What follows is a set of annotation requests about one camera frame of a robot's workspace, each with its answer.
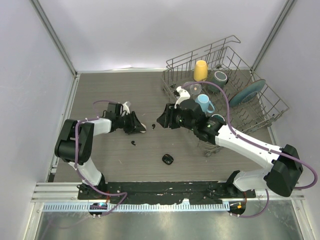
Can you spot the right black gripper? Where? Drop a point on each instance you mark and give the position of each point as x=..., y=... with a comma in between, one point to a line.
x=168, y=116

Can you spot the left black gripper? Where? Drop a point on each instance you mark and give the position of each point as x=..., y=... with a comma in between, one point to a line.
x=134, y=125

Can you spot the black earbud charging case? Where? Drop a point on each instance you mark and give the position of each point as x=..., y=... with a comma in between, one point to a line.
x=167, y=159

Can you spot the beige earbud charging case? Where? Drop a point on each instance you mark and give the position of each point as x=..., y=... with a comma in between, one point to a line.
x=143, y=128

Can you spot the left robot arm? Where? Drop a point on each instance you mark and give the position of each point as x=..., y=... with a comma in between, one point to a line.
x=75, y=141

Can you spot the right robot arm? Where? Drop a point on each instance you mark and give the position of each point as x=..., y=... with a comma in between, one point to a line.
x=278, y=173

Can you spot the clear glass cup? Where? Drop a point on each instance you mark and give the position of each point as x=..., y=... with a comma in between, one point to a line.
x=193, y=88

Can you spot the light blue mug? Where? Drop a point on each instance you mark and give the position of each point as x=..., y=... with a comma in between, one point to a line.
x=205, y=103

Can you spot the dark teal mug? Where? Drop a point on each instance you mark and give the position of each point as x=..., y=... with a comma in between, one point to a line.
x=219, y=118

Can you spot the yellow cup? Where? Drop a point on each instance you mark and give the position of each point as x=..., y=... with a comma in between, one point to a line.
x=200, y=72

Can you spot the dark grey-green mug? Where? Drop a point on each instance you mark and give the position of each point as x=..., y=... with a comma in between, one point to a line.
x=218, y=78

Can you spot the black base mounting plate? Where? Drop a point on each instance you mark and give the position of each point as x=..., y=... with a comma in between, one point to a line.
x=165, y=193

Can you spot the teal blue plate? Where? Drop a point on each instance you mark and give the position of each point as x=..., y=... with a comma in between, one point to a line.
x=247, y=93

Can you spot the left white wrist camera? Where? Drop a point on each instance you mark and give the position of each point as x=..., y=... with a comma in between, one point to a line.
x=126, y=108

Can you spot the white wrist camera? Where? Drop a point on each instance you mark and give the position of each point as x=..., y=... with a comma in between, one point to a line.
x=126, y=108
x=181, y=95

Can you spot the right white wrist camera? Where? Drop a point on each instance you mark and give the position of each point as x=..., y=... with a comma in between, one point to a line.
x=181, y=95

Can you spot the grey wire dish rack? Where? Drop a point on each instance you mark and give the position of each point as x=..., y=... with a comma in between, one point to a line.
x=260, y=112

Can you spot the white perforated cable strip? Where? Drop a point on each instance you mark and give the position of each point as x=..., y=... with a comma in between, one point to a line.
x=102, y=207

